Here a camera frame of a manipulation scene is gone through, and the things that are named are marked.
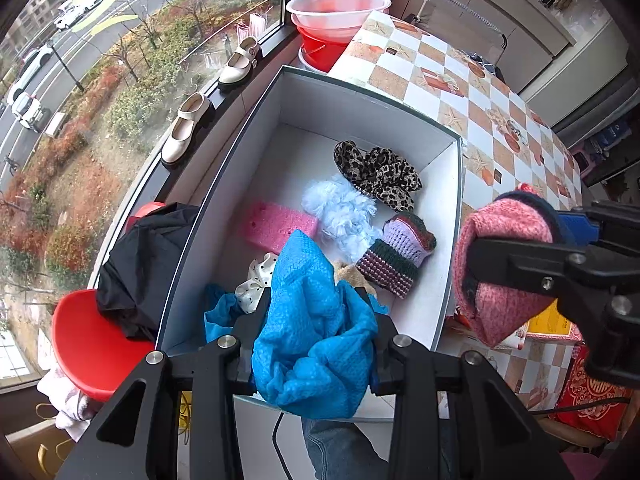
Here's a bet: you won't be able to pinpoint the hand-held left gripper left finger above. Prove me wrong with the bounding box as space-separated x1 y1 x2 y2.
55 287 273 480

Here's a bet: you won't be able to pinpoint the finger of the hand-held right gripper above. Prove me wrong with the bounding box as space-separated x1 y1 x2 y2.
554 199 640 250
467 237 632 322

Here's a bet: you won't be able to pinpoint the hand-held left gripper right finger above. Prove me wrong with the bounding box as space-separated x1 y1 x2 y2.
350 285 573 480

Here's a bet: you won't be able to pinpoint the pink knitted sock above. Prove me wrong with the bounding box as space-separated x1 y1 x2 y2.
452 182 568 348

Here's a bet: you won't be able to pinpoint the beige polka dot scrunchie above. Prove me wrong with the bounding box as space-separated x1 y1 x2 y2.
235 253 280 313

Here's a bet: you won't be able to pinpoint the blue mesh cloth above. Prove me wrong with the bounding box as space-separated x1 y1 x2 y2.
204 229 379 418

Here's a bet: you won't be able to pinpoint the tan brown scrunchie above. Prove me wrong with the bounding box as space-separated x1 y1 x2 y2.
332 261 391 313

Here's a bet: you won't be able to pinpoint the pink sponge with holes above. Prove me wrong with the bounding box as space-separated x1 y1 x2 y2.
240 201 320 253

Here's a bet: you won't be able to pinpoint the striped purple knitted sock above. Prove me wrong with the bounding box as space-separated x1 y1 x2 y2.
355 212 437 300

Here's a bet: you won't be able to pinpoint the grey box with white inside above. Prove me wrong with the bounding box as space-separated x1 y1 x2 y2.
155 65 466 406

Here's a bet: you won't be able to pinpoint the light blue fluffy scrunchie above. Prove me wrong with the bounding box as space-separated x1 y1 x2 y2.
301 179 383 261

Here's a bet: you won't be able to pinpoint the leopard print scrunchie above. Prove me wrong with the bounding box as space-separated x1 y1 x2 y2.
334 140 423 212

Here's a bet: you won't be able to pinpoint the red embroidered cushion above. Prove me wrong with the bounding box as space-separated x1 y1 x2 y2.
555 345 640 441

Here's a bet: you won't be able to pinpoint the pink plastic stool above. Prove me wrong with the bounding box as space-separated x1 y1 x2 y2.
574 147 597 177

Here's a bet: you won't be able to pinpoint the red patterned cardboard box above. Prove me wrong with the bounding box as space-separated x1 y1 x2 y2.
442 305 586 356

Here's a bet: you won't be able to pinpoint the person's blue jeans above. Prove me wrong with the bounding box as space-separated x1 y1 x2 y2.
301 417 391 480

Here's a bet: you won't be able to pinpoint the wooden chair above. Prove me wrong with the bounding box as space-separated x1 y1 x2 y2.
537 415 613 457

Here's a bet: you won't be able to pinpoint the person's pink sweater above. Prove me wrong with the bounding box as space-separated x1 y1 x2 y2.
559 452 603 480

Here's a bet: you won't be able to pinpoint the black cloth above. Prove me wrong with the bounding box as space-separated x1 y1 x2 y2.
96 203 201 341

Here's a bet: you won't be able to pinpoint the checkered printed tablecloth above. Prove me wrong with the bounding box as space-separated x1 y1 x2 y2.
327 10 586 426

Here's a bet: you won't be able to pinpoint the dark plaid cloth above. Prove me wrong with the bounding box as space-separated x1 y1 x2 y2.
465 50 507 82

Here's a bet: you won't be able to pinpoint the white cloth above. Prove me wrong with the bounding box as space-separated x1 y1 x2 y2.
37 365 98 443

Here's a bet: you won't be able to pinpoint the white cabinet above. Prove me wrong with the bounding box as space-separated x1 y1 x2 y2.
400 0 628 93

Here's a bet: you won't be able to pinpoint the brown paper bag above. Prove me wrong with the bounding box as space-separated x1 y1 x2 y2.
5 400 76 480

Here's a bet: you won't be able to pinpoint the red plastic basin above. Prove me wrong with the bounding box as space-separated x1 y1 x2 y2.
297 25 353 73

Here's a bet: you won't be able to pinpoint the clear plastic basin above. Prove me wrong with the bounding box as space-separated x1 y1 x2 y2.
286 0 392 43

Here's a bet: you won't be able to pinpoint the black cable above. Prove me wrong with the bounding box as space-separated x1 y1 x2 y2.
530 396 632 417
272 412 295 480

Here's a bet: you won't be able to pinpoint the cream strap shoe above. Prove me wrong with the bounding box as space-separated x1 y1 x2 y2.
217 36 263 92
161 92 216 168

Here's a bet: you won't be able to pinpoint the folded grey frame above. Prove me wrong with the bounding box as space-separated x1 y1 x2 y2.
415 0 508 52

